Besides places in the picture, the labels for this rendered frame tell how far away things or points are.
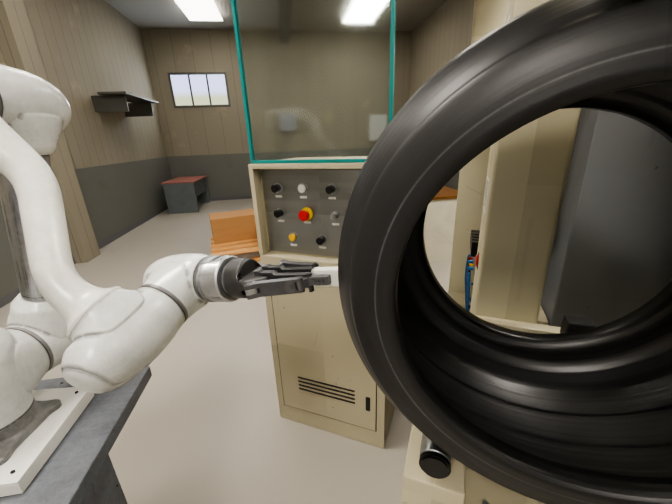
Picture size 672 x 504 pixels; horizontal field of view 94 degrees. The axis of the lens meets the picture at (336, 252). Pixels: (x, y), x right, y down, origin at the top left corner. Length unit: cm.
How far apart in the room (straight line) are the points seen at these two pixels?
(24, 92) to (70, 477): 85
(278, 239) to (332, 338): 48
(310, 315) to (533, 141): 101
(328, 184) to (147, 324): 80
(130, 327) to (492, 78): 56
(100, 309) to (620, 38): 66
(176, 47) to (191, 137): 181
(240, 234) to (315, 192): 307
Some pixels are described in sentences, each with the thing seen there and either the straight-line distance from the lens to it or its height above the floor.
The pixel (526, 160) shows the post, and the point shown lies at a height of 130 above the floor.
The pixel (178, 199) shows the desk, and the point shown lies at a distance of 733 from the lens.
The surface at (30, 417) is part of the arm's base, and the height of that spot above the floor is 72.
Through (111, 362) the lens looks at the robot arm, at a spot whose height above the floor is 106.
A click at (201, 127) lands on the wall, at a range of 847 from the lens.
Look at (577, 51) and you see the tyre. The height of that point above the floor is 140.
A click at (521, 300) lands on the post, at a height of 100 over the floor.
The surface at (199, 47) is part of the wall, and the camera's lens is 864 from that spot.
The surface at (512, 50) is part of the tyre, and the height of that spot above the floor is 141.
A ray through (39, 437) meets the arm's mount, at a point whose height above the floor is 69.
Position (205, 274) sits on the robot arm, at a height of 113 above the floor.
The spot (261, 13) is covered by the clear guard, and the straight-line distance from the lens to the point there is 132.
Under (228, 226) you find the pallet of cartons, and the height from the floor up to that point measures 36.
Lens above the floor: 135
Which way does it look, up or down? 20 degrees down
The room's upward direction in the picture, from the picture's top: 2 degrees counter-clockwise
